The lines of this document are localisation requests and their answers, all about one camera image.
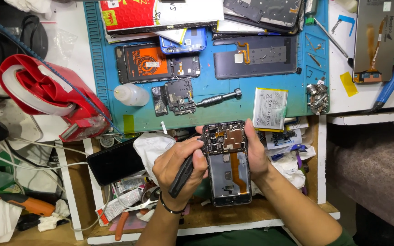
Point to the black metal screwdriver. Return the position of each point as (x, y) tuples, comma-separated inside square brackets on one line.
[(217, 98)]

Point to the black phone board cover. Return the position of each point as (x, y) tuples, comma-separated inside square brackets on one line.
[(180, 95)]

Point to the clear plastic bag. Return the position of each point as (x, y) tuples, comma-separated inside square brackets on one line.
[(62, 44)]

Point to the pile of small metal parts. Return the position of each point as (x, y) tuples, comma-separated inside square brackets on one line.
[(317, 99)]

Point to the small white crumpled tissue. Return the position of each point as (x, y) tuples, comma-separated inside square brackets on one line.
[(51, 218)]

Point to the clear squeeze bottle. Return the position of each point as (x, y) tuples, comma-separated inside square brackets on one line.
[(132, 95)]

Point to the black wrist band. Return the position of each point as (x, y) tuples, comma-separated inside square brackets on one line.
[(164, 206)]

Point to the yellow green sticker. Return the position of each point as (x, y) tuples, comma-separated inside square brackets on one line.
[(128, 123)]

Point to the black phone with orange battery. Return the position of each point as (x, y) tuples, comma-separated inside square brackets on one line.
[(149, 63)]

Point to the white wooden drawer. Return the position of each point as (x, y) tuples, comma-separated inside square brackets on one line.
[(217, 218)]

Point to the person's left hand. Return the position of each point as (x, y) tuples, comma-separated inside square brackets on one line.
[(176, 167)]

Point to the black phone with dark screen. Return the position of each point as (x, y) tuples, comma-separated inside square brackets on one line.
[(115, 164)]

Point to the silver phone battery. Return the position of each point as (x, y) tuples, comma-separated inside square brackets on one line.
[(270, 108)]

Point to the black foil piece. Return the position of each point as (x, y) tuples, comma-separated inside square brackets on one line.
[(158, 100)]

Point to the grey replacement phone display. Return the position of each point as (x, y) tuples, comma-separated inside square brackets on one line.
[(375, 41)]

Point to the blue phone back cover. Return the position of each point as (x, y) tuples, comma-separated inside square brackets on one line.
[(192, 42)]

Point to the white crumpled cloth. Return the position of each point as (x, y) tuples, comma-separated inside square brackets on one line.
[(151, 147)]

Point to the person's right hand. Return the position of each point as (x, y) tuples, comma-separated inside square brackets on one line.
[(259, 160)]

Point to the white glue tube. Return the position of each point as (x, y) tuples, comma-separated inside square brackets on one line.
[(118, 206)]

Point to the black prying tool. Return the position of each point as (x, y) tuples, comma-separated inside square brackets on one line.
[(181, 179)]

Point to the dark grey phone back cover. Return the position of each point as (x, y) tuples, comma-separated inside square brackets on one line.
[(268, 61)]

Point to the white printed paper label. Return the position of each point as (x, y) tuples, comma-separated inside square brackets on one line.
[(282, 140)]

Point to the green capped bottle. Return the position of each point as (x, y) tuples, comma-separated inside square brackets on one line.
[(310, 12)]

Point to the red tape dispenser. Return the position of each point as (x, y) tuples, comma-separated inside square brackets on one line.
[(46, 92)]

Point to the blue sticker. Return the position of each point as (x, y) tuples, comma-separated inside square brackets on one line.
[(347, 20)]

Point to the thin metal spudger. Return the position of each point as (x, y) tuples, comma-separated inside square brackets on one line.
[(330, 37)]

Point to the red bubble mailer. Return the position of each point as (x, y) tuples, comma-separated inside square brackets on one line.
[(132, 15)]

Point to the small white tab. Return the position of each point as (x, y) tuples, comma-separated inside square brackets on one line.
[(164, 128)]

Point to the metal scissors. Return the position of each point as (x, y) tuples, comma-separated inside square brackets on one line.
[(142, 203)]

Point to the stack of phone screens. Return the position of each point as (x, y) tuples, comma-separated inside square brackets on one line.
[(265, 13)]

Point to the person's green shirt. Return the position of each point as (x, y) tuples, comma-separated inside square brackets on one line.
[(245, 238)]

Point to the blue silicone repair mat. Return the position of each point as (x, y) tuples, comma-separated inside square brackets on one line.
[(224, 92)]

